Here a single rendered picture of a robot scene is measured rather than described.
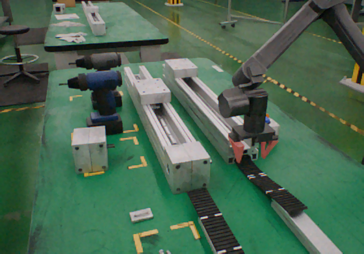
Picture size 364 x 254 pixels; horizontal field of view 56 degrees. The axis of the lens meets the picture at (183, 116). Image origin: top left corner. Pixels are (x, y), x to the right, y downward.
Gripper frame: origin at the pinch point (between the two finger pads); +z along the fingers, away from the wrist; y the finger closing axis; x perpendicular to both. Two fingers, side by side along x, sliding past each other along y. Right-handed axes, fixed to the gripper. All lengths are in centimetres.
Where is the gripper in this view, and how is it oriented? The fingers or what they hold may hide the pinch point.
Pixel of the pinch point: (251, 157)
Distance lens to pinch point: 98.3
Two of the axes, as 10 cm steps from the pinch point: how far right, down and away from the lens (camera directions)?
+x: 2.9, 4.0, -8.7
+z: 0.0, 9.1, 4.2
